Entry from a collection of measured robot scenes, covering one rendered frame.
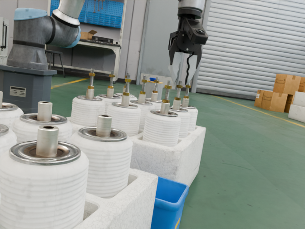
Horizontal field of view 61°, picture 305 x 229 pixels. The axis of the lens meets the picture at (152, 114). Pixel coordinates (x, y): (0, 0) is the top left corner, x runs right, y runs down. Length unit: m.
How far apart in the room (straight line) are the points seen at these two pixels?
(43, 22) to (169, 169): 0.78
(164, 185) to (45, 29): 0.79
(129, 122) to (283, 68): 6.31
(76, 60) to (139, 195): 5.74
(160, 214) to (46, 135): 0.31
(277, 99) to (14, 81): 4.00
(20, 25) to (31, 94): 0.26
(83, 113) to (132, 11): 5.39
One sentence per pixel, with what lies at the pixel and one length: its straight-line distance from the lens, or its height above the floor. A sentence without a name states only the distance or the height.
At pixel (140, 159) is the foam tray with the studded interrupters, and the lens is 0.66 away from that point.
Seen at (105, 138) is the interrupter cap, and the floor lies 0.25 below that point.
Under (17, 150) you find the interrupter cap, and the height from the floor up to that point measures 0.25.
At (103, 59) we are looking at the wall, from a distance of 5.99.
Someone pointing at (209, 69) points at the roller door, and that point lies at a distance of 6.15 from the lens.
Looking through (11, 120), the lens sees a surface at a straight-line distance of 0.53.
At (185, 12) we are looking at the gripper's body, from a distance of 0.80.
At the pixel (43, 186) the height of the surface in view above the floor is 0.23.
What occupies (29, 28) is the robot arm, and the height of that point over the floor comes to 0.45.
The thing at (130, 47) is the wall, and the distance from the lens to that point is 5.97.
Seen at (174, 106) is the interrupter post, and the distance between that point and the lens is 0.80.
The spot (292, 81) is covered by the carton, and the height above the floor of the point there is 0.50.
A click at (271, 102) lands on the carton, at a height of 0.13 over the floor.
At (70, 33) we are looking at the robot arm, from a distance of 1.21.
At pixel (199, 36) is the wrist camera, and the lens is 0.72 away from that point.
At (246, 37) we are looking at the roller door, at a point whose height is 1.39.
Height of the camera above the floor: 0.36
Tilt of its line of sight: 9 degrees down
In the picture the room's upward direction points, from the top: 8 degrees clockwise
